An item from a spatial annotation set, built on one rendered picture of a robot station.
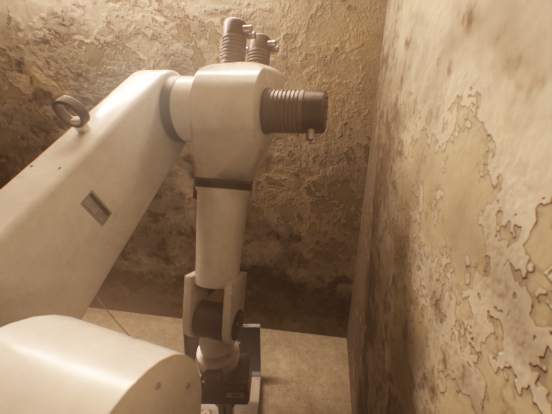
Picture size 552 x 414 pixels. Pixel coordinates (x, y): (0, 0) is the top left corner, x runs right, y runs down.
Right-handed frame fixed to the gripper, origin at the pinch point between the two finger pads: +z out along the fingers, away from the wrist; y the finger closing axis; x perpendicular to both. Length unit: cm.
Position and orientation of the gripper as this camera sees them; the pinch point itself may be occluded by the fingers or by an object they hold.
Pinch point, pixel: (226, 410)
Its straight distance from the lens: 156.7
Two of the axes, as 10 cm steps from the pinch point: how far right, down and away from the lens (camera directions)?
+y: 10.0, 0.0, -0.2
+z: 0.1, 9.1, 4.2
